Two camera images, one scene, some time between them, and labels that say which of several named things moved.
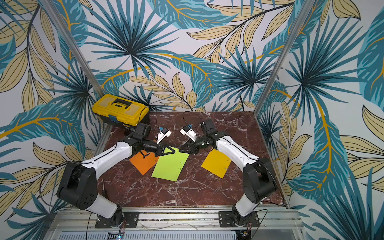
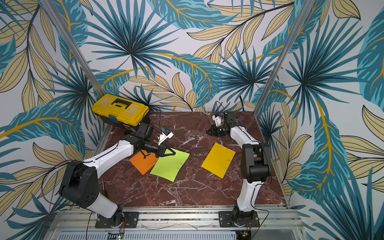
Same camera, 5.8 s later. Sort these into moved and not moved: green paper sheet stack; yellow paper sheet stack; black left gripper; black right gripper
Moved: black right gripper
Not moved: yellow paper sheet stack; green paper sheet stack; black left gripper
